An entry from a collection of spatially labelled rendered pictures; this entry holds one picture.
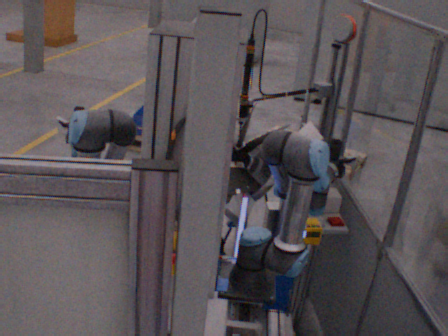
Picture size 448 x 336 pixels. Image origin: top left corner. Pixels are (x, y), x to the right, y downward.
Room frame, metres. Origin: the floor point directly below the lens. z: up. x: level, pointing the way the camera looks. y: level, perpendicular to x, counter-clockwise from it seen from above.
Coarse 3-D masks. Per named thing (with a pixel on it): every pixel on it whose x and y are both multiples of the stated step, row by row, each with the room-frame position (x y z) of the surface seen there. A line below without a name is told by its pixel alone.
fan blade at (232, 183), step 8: (232, 168) 2.40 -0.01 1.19; (240, 168) 2.41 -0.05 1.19; (232, 176) 2.33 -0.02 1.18; (240, 176) 2.33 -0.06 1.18; (248, 176) 2.34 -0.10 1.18; (232, 184) 2.26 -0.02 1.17; (240, 184) 2.26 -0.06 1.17; (248, 184) 2.26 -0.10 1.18; (256, 184) 2.26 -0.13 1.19; (232, 192) 2.21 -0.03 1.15; (240, 192) 2.20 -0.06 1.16
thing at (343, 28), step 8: (336, 16) 2.97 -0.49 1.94; (344, 16) 2.93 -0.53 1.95; (336, 24) 2.95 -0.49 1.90; (344, 24) 2.91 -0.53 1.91; (352, 24) 2.90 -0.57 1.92; (336, 32) 2.95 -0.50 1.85; (344, 32) 2.91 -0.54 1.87; (352, 32) 2.89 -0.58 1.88; (336, 40) 2.95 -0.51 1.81; (344, 40) 2.90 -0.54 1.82
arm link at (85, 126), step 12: (72, 120) 1.59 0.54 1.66; (84, 120) 1.58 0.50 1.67; (96, 120) 1.60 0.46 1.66; (108, 120) 1.61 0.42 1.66; (72, 132) 1.56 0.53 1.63; (84, 132) 1.57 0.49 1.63; (96, 132) 1.58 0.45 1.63; (108, 132) 1.60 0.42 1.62; (72, 144) 1.58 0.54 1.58; (84, 144) 1.57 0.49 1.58; (96, 144) 1.59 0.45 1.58; (84, 156) 1.59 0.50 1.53; (96, 156) 1.60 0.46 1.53
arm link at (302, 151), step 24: (288, 144) 1.61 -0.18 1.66; (312, 144) 1.59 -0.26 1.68; (288, 168) 1.61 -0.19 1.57; (312, 168) 1.56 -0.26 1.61; (288, 192) 1.61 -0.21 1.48; (312, 192) 1.61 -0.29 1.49; (288, 216) 1.59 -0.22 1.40; (288, 240) 1.59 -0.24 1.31; (264, 264) 1.60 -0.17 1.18; (288, 264) 1.56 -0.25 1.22
